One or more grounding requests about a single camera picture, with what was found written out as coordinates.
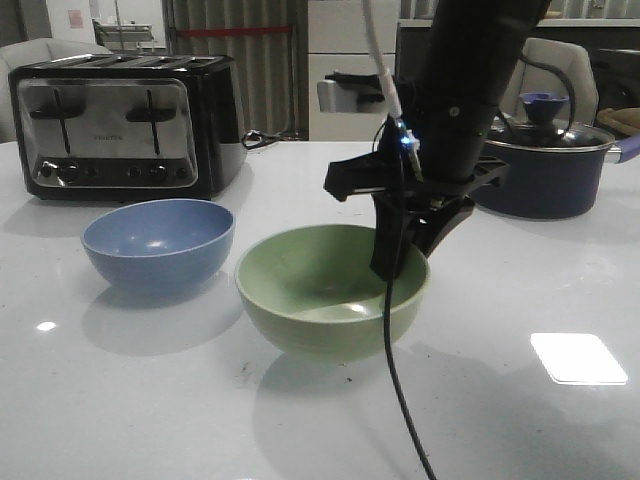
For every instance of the tan cushion sofa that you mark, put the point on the tan cushion sofa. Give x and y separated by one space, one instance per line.
624 121

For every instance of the dark blue saucepan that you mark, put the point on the dark blue saucepan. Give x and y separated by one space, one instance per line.
556 181

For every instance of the dark counter with white top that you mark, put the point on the dark counter with white top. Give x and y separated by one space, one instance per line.
613 53

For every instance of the green bowl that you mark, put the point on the green bowl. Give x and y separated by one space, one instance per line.
311 292

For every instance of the red barrier belt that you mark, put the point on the red barrier belt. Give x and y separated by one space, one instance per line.
233 32

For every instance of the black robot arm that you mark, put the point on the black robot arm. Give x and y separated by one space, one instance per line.
428 161

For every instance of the black silver toaster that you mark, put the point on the black silver toaster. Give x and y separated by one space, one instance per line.
115 127

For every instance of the blue bowl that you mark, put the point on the blue bowl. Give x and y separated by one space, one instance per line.
159 253

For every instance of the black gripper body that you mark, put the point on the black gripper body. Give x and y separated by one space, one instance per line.
435 207

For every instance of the glass lid blue knob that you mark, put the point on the glass lid blue knob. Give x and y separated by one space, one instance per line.
541 131

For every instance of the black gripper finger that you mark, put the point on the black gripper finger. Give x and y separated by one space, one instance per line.
390 244

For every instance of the white drawer cabinet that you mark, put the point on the white drawer cabinet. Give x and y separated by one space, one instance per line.
336 42

